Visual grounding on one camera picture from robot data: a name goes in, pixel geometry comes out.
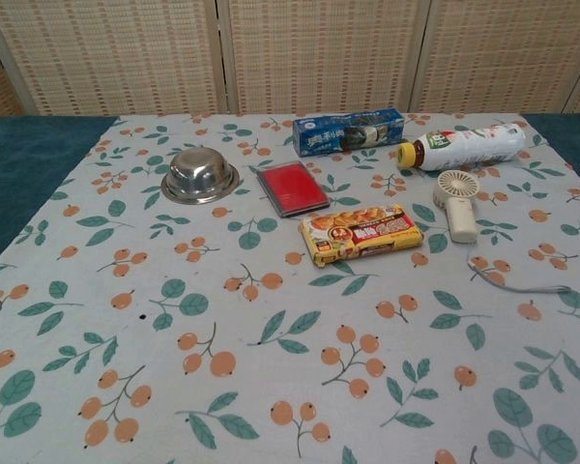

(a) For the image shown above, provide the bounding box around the stainless steel bowl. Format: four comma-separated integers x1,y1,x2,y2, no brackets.
160,148,244,206

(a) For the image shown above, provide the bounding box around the blue cookie box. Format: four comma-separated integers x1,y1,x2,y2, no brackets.
292,108,407,159

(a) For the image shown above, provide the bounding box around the yellow snack package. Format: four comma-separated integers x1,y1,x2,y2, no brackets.
298,203,425,268

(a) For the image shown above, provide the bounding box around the red ink pad case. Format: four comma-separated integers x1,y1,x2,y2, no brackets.
254,159,332,219

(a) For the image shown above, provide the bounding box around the floral print tablecloth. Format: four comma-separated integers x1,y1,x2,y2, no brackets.
0,112,580,464

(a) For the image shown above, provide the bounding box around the woven folding screen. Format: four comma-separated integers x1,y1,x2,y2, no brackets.
0,0,580,123

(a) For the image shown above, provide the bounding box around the yellow-capped tea bottle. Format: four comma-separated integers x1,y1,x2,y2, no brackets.
397,122,528,173

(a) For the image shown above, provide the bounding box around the grey fan lanyard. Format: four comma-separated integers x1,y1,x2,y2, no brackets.
465,240,573,295

